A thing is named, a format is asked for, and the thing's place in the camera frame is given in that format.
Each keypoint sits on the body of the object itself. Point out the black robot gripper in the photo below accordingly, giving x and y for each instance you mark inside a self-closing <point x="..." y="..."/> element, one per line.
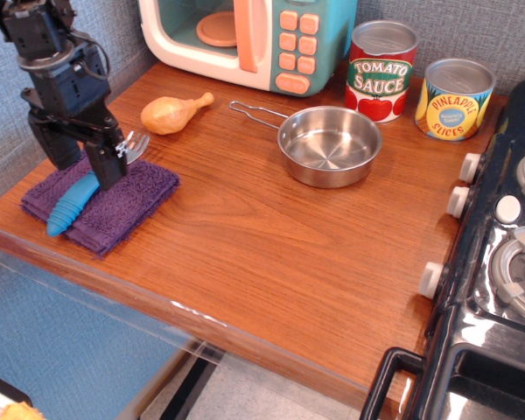
<point x="68" y="111"/>

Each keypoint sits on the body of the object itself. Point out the blue handled metal fork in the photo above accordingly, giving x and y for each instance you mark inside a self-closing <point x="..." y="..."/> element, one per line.
<point x="72" y="203"/>

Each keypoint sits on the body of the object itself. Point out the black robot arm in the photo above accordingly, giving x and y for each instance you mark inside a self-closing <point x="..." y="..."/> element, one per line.
<point x="38" y="29"/>

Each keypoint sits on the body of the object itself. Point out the purple folded towel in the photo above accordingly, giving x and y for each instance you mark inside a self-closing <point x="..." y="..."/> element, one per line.
<point x="108" y="217"/>

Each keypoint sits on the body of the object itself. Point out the toy chicken drumstick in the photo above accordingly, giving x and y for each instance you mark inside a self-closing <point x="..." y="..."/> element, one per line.
<point x="168" y="115"/>

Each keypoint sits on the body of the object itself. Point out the teal toy microwave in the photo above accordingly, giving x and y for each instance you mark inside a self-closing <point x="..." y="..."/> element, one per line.
<point x="286" y="47"/>

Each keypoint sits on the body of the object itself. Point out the small steel saucepan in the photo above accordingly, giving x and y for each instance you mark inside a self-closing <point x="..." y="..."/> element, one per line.
<point x="326" y="147"/>

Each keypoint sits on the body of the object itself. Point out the orange object bottom left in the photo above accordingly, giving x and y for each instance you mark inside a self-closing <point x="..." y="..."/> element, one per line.
<point x="21" y="411"/>

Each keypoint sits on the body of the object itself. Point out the tomato sauce can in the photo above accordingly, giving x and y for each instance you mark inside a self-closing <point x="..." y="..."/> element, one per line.
<point x="380" y="65"/>

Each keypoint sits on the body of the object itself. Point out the white stove knob bottom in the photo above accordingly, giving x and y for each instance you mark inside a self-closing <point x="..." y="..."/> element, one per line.
<point x="430" y="279"/>

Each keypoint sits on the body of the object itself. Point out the white stove knob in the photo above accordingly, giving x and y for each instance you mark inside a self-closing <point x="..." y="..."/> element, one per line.
<point x="469" y="167"/>
<point x="457" y="201"/>
<point x="430" y="279"/>

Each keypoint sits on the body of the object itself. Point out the pineapple slices can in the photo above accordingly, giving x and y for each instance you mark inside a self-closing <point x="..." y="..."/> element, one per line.
<point x="454" y="98"/>

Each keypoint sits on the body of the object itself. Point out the white stove knob middle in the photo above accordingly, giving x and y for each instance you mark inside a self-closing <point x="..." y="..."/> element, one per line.
<point x="457" y="201"/>

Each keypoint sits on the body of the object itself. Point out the white stove knob top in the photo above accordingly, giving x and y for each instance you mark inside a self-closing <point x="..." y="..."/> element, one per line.
<point x="469" y="167"/>

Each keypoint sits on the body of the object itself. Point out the black toy stove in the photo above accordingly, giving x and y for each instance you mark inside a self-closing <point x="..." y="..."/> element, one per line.
<point x="475" y="337"/>

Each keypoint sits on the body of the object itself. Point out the black oven door handle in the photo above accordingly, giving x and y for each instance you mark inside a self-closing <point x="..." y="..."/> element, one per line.
<point x="395" y="359"/>

